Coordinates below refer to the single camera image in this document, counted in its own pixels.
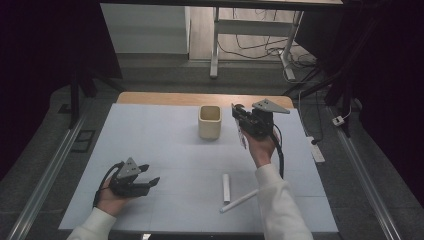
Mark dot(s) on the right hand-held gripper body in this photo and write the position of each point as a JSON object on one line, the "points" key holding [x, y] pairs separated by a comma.
{"points": [[260, 123]]}

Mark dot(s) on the person's right hand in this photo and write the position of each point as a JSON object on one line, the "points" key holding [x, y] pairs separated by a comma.
{"points": [[263, 148]]}

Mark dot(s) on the white plug adapter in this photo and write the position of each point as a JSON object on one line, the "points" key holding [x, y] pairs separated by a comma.
{"points": [[338, 121]]}

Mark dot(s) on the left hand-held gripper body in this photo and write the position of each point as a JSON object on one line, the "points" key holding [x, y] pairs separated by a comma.
{"points": [[128, 181]]}

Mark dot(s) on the person's left hand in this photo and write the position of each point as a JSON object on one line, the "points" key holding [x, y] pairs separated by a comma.
{"points": [[111, 201]]}

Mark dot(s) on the white power strip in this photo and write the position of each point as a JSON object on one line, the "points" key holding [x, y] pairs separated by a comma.
{"points": [[316, 151]]}

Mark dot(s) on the aluminium floor rail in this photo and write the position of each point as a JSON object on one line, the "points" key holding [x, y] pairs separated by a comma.
{"points": [[366, 180], [43, 186]]}

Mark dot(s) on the cream square pen holder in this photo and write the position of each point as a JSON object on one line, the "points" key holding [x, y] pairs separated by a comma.
{"points": [[210, 128]]}

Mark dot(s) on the long white marker pen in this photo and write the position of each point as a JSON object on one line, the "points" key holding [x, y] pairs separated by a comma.
{"points": [[236, 201]]}

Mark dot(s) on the black floor plate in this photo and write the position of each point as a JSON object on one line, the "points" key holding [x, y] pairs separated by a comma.
{"points": [[83, 141]]}

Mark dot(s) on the black metal stand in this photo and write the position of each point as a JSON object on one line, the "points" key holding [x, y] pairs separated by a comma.
{"points": [[74, 96], [333, 86]]}

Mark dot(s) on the short white tube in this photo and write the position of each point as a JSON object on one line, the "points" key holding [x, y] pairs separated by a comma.
{"points": [[226, 188]]}

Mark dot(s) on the white cabinet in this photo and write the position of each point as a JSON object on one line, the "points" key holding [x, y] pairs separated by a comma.
{"points": [[146, 30]]}

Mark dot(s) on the white desk frame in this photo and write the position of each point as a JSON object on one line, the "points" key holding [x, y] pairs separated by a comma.
{"points": [[253, 27]]}

